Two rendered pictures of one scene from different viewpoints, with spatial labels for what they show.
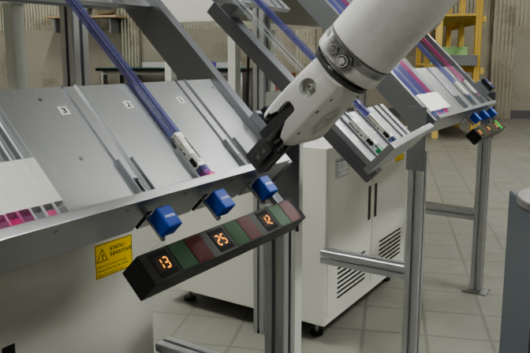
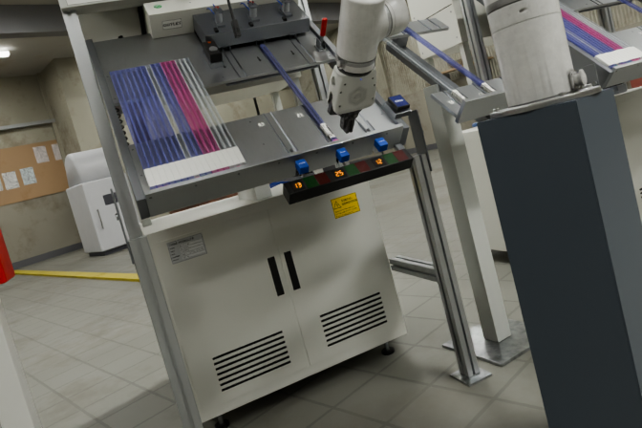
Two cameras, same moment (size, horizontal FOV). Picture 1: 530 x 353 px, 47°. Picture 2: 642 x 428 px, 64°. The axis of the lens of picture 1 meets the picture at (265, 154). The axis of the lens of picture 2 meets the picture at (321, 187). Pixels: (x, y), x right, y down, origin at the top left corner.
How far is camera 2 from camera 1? 70 cm
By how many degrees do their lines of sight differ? 37
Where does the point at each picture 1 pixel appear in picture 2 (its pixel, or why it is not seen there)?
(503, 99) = not seen: outside the picture
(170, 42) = not seen: hidden behind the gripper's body
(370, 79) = (356, 68)
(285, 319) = (433, 227)
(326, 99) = (340, 85)
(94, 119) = (276, 125)
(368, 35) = (342, 46)
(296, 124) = (335, 101)
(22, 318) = (292, 238)
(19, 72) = not seen: hidden behind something
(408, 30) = (355, 37)
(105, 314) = (346, 239)
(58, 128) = (255, 133)
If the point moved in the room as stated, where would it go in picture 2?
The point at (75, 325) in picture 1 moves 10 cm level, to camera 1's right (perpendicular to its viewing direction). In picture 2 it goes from (326, 244) to (353, 240)
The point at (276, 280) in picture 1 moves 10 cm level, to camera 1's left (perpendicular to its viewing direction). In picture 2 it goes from (422, 203) to (390, 207)
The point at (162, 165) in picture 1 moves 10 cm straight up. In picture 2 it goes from (310, 140) to (300, 102)
